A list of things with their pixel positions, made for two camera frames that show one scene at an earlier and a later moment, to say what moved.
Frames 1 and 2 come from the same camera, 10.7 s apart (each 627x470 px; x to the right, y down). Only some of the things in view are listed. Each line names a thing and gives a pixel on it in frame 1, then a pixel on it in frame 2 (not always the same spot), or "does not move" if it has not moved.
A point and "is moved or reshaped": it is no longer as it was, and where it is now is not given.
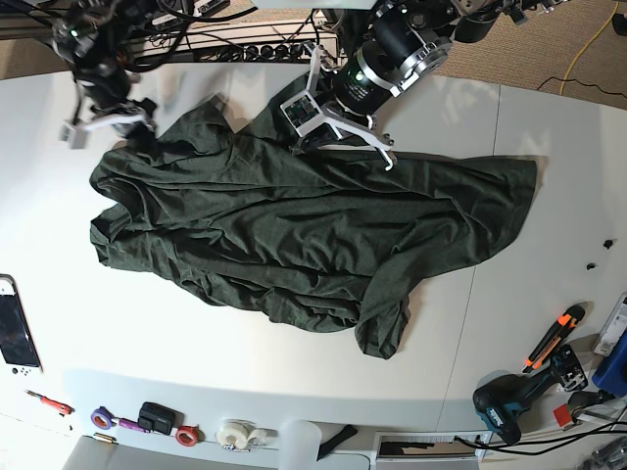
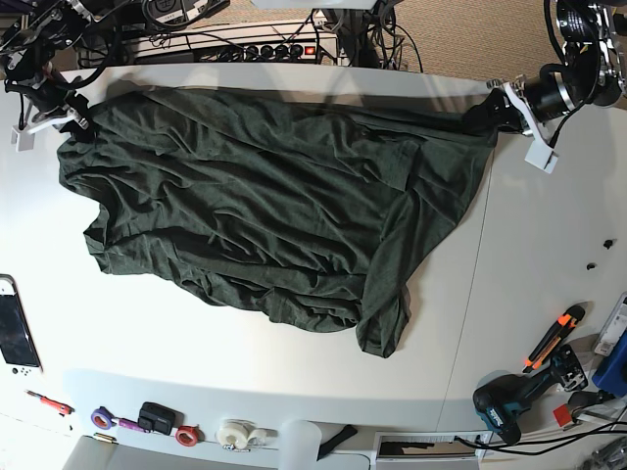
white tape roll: (238, 435) does not move
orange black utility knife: (565, 322) does not move
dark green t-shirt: (265, 220) is moved or reshaped
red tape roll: (189, 435) does not move
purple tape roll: (103, 418) does not move
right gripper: (350, 92) → (543, 96)
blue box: (611, 374) does not move
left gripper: (107, 93) → (51, 95)
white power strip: (240, 41) does not move
